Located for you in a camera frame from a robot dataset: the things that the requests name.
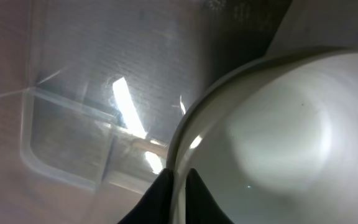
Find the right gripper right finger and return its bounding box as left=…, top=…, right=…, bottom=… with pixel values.
left=185, top=168, right=233, bottom=224

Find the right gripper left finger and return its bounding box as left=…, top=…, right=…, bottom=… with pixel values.
left=118, top=168, right=174, bottom=224

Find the white small bowl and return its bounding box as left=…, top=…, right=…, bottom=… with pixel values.
left=167, top=48, right=358, bottom=223

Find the clear plastic storage bin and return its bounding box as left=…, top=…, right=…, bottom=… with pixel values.
left=0, top=0, right=291, bottom=223

